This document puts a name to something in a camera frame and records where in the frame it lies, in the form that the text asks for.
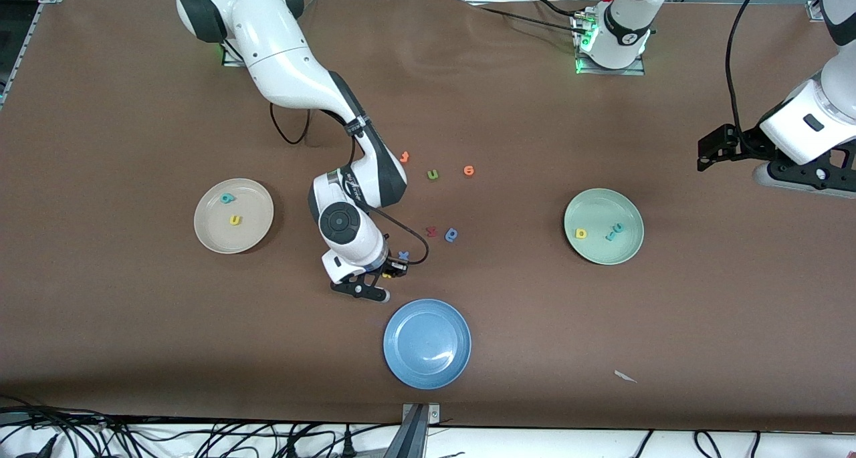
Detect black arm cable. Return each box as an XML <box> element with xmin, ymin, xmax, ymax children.
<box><xmin>726</xmin><ymin>0</ymin><xmax>771</xmax><ymax>148</ymax></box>
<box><xmin>270</xmin><ymin>102</ymin><xmax>430</xmax><ymax>266</ymax></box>

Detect blue plate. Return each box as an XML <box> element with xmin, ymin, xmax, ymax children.
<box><xmin>383</xmin><ymin>299</ymin><xmax>472</xmax><ymax>390</ymax></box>

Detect short black table cable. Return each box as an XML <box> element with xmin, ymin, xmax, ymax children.
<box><xmin>532</xmin><ymin>0</ymin><xmax>586</xmax><ymax>17</ymax></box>

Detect long black table cable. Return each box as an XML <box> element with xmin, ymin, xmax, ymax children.
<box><xmin>468</xmin><ymin>3</ymin><xmax>589</xmax><ymax>34</ymax></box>

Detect pale green plate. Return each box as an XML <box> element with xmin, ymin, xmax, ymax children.
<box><xmin>564</xmin><ymin>189</ymin><xmax>645</xmax><ymax>265</ymax></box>

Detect beige brown plate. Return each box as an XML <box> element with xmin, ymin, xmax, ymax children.
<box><xmin>194</xmin><ymin>179</ymin><xmax>275</xmax><ymax>254</ymax></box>

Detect tangled black cables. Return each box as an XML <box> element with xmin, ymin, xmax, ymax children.
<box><xmin>0</xmin><ymin>394</ymin><xmax>402</xmax><ymax>458</ymax></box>

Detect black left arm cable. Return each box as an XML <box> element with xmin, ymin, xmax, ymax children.
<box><xmin>726</xmin><ymin>0</ymin><xmax>771</xmax><ymax>148</ymax></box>

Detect looped black cable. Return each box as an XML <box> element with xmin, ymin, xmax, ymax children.
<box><xmin>693</xmin><ymin>430</ymin><xmax>724</xmax><ymax>458</ymax></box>

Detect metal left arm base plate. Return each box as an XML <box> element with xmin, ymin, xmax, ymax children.
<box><xmin>572</xmin><ymin>10</ymin><xmax>647</xmax><ymax>76</ymax></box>

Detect silver metal bracket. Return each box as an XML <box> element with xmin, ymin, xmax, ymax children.
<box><xmin>401</xmin><ymin>403</ymin><xmax>441</xmax><ymax>424</ymax></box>

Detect aluminium table rail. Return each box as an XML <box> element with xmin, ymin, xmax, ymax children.
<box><xmin>0</xmin><ymin>0</ymin><xmax>47</xmax><ymax>111</ymax></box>

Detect grey aluminium beam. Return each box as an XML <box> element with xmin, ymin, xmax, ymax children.
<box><xmin>383</xmin><ymin>405</ymin><xmax>429</xmax><ymax>458</ymax></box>

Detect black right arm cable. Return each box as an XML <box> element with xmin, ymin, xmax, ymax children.
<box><xmin>270</xmin><ymin>102</ymin><xmax>430</xmax><ymax>266</ymax></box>

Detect brown paper table cover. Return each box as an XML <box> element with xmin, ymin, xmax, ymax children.
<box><xmin>0</xmin><ymin>0</ymin><xmax>856</xmax><ymax>433</ymax></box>

